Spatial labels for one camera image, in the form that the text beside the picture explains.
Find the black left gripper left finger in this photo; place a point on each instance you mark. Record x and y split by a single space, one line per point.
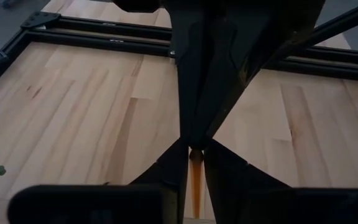
169 168

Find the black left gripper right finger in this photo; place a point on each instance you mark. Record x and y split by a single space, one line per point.
228 177

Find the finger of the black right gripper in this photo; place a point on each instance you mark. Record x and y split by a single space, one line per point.
191 77
232 71

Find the orange pencil with eraser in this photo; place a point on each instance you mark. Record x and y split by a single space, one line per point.
196 180

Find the black aluminium table frame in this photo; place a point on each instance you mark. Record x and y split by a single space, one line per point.
104 34

